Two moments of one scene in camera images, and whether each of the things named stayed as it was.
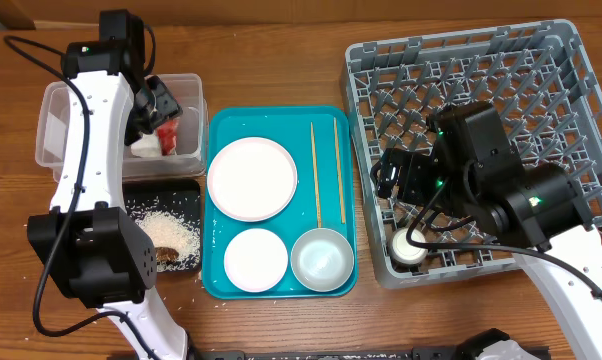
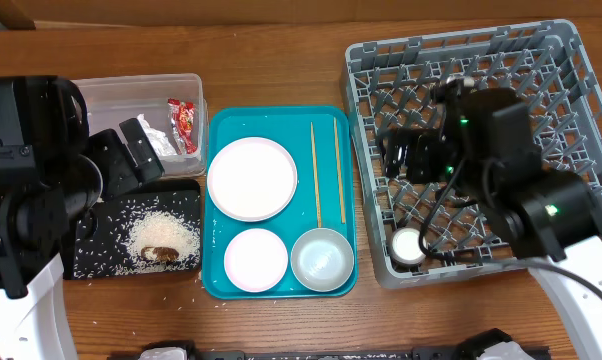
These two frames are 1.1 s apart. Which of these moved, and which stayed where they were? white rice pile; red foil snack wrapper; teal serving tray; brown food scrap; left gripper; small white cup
Moved: red foil snack wrapper; left gripper
Stayed: teal serving tray; white rice pile; brown food scrap; small white cup
